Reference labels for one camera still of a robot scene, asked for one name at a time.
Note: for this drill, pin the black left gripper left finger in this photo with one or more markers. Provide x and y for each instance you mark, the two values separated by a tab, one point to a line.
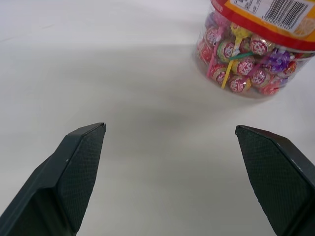
61	177

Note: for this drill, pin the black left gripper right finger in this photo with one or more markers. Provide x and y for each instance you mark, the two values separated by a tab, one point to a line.
275	177

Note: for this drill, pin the red white wrapped lollipop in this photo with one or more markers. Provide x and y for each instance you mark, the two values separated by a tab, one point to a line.
212	37
239	84
219	73
259	45
227	50
259	75
203	51
244	66

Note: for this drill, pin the purple wrapped lollipop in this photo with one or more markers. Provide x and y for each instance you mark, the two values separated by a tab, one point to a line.
278	57

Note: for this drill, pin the clear plastic lollipop jar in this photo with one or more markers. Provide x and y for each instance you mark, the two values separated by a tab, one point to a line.
270	27

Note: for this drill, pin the yellow wrapped lollipop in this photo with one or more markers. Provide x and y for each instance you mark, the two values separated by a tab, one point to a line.
237	31

